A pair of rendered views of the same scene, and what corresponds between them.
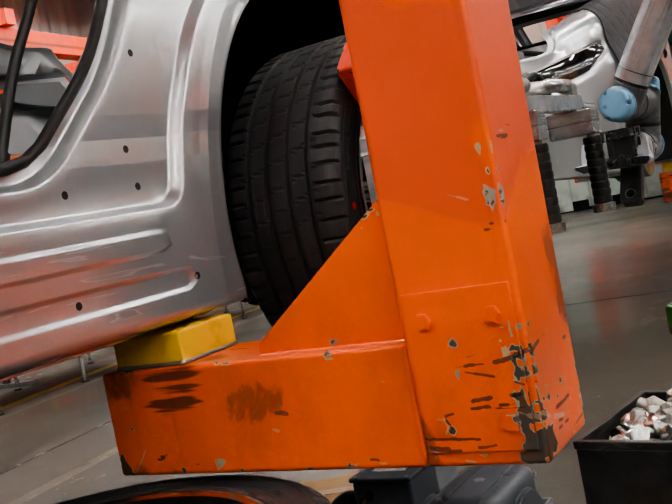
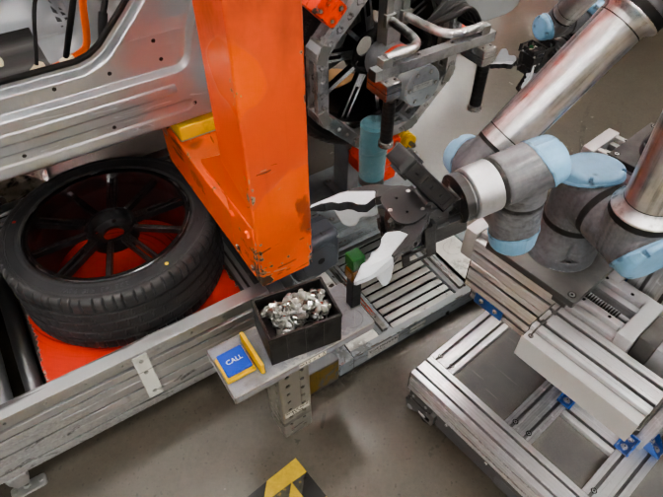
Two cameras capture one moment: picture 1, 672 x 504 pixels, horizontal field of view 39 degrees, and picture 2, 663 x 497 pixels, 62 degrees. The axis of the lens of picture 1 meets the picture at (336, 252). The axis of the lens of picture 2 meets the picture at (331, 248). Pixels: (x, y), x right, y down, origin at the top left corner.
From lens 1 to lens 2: 119 cm
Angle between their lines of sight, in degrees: 50
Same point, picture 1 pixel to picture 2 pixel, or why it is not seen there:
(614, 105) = (539, 29)
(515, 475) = (324, 236)
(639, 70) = (564, 15)
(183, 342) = (182, 133)
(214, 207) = not seen: hidden behind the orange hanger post
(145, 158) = (168, 42)
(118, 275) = (139, 111)
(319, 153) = not seen: hidden behind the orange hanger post
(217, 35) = not seen: outside the picture
